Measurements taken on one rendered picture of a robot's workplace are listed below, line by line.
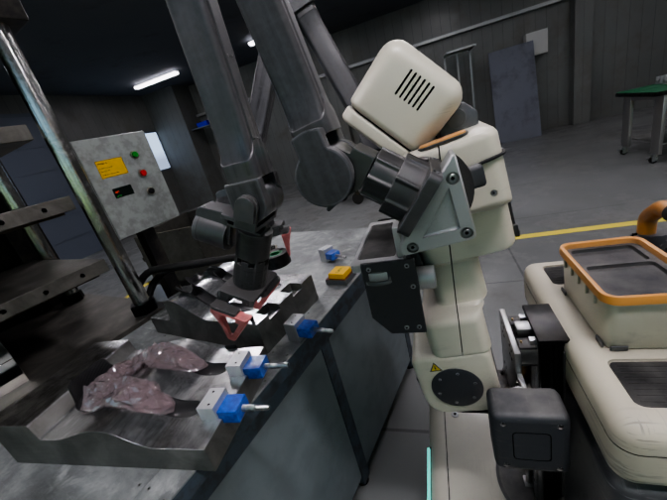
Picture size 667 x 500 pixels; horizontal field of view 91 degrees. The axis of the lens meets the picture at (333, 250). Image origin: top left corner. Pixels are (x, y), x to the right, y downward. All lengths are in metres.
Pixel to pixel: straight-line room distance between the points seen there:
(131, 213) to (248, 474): 1.14
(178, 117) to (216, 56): 9.89
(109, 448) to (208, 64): 0.68
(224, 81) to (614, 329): 0.73
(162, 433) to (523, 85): 8.43
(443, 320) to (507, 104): 7.91
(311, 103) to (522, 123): 8.07
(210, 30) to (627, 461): 0.83
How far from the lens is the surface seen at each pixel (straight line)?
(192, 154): 10.33
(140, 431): 0.77
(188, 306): 1.05
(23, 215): 1.45
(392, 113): 0.56
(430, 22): 8.96
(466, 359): 0.74
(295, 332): 0.87
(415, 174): 0.43
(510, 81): 8.57
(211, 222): 0.56
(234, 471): 0.89
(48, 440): 0.92
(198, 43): 0.52
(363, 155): 0.43
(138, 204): 1.66
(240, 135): 0.49
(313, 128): 0.44
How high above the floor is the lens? 1.30
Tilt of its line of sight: 21 degrees down
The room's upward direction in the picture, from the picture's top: 15 degrees counter-clockwise
